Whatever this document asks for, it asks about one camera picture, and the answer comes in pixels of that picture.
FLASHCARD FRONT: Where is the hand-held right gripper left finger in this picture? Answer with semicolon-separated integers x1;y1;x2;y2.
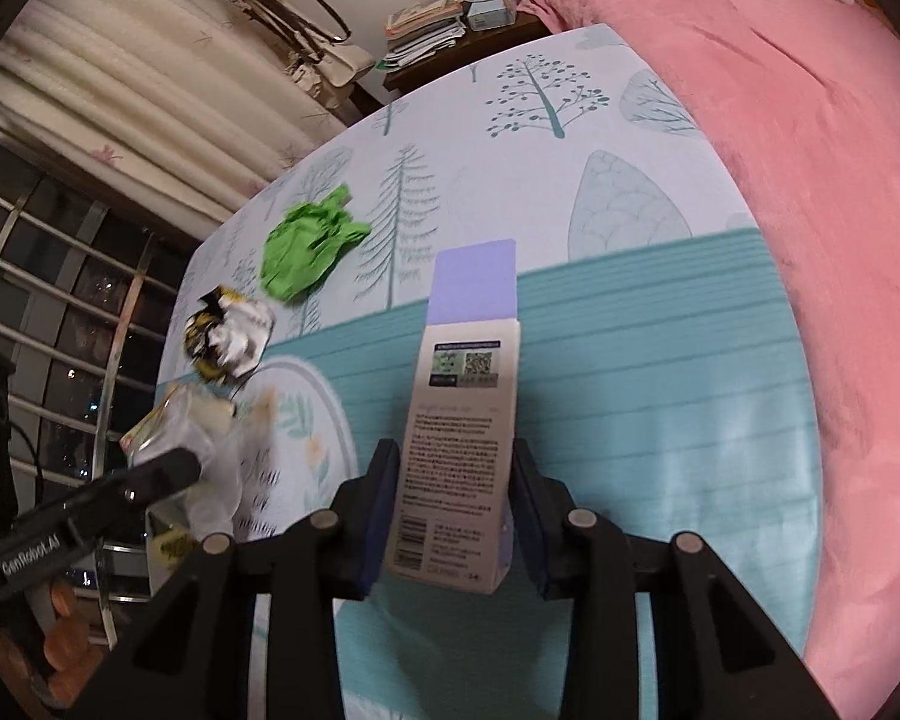
67;437;402;720

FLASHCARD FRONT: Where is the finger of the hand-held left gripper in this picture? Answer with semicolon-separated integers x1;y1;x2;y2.
100;448;203;509

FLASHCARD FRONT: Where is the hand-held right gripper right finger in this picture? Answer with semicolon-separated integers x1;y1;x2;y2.
510;437;841;720

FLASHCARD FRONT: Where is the clear plastic packet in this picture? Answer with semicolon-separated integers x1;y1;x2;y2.
118;382;242;587

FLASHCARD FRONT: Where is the white box with purple top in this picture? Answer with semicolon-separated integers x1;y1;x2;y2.
385;238;522;596

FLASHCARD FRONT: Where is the white yellow wrapper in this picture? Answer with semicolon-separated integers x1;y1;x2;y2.
182;285;275;383

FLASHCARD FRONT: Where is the green paper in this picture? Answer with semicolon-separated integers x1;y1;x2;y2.
261;186;373;305

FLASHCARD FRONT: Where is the person's left hand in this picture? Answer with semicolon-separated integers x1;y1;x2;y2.
40;582;107;707

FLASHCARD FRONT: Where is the tree print tablecloth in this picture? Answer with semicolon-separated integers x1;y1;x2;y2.
146;24;826;720

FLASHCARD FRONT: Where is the cream curtain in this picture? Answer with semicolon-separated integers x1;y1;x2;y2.
0;0;362;220

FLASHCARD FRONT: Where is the pink blanket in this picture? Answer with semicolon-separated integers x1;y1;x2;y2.
517;0;900;700

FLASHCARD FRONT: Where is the cream handbag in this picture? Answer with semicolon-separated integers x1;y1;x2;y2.
298;36;374;89

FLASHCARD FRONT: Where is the wooden nightstand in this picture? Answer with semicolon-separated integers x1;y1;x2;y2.
382;11;550;93

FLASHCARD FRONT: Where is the stack of books and papers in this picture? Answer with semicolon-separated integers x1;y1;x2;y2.
381;0;468;71

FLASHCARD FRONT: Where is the black cable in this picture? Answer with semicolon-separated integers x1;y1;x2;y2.
9;420;47;500

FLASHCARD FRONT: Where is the brown strap handbag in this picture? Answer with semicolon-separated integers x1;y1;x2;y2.
229;0;348;62

